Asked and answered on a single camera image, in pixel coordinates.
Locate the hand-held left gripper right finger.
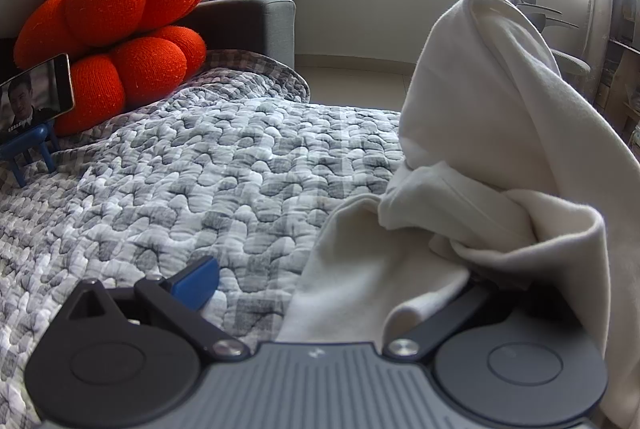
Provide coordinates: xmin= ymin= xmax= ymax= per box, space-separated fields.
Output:
xmin=382 ymin=280 xmax=508 ymax=358

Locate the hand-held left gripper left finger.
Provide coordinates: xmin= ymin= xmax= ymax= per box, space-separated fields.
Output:
xmin=66 ymin=256 xmax=251 ymax=364

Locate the white long-sleeve shirt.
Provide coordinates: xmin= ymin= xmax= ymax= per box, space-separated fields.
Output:
xmin=277 ymin=0 xmax=640 ymax=429

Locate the grey quilted blanket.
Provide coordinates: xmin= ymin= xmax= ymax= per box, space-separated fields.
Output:
xmin=0 ymin=49 xmax=416 ymax=429

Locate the blue phone stand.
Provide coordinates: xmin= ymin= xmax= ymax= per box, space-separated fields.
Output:
xmin=0 ymin=119 xmax=58 ymax=187

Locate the smartphone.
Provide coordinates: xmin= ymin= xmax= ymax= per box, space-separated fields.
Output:
xmin=0 ymin=54 xmax=76 ymax=144

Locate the grey sofa armrest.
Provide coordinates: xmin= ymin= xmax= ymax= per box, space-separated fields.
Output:
xmin=187 ymin=0 xmax=297 ymax=64

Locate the orange knot cushion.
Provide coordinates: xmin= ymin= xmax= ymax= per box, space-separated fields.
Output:
xmin=14 ymin=0 xmax=208 ymax=137

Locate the wooden shelf desk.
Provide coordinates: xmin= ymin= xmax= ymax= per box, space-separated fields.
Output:
xmin=597 ymin=0 xmax=640 ymax=144

